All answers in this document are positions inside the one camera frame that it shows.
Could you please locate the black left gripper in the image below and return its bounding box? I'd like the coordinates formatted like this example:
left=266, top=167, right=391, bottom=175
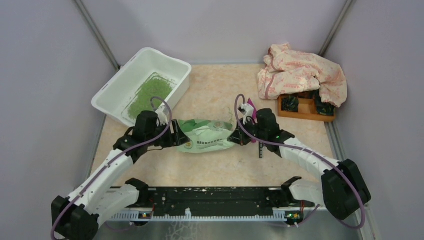
left=146, top=118, right=190, bottom=148

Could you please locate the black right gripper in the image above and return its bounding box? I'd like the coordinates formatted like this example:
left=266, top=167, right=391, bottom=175
left=227, top=116, right=268, bottom=146

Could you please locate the black bag clip strip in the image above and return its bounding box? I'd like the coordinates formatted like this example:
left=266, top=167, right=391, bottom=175
left=258, top=144, right=264, bottom=159

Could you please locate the green cat litter bag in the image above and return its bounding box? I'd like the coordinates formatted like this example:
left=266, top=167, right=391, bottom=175
left=177, top=119, right=235, bottom=154

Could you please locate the purple plastic scoop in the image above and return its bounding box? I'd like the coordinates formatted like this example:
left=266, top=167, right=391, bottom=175
left=246, top=98, right=259, bottom=144

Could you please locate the white plastic litter box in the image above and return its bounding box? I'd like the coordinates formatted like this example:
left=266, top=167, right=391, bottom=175
left=91, top=47, right=192, bottom=127

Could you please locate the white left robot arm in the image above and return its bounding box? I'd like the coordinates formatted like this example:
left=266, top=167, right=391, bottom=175
left=50, top=110, right=190, bottom=240

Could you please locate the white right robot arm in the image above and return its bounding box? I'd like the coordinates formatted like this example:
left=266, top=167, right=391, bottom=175
left=228, top=103, right=372, bottom=221

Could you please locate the spilled green litter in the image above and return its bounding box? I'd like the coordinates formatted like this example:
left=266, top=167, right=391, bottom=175
left=227, top=107, right=234, bottom=124

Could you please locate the green litter in box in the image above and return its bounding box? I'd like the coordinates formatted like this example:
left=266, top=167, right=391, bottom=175
left=126, top=72, right=175, bottom=120

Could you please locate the dark patterned item left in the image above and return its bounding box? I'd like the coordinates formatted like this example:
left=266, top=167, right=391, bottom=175
left=281, top=95, right=299, bottom=113

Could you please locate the dark patterned item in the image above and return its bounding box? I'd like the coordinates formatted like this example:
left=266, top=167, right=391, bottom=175
left=281, top=95, right=299, bottom=113
left=313, top=91, right=335, bottom=116

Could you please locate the wooden tray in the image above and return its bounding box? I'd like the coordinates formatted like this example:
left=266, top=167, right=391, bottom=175
left=277, top=95, right=336, bottom=123

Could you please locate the pink patterned cloth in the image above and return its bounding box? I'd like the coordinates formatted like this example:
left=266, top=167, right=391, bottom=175
left=257, top=43, right=348, bottom=108

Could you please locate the dark patterned item right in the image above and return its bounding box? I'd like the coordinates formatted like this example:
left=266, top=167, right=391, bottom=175
left=313, top=91, right=335, bottom=116

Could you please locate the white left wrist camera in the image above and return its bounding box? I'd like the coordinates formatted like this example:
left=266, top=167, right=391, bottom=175
left=154, top=105, right=169, bottom=127

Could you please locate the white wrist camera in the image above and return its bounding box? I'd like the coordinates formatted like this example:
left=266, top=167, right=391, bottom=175
left=154, top=105, right=169, bottom=127
left=238, top=103, right=253, bottom=124

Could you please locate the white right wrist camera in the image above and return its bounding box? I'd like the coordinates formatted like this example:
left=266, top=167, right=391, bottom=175
left=238, top=103, right=253, bottom=124

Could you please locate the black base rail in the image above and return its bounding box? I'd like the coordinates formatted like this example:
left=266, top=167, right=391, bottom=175
left=105, top=186, right=319, bottom=223

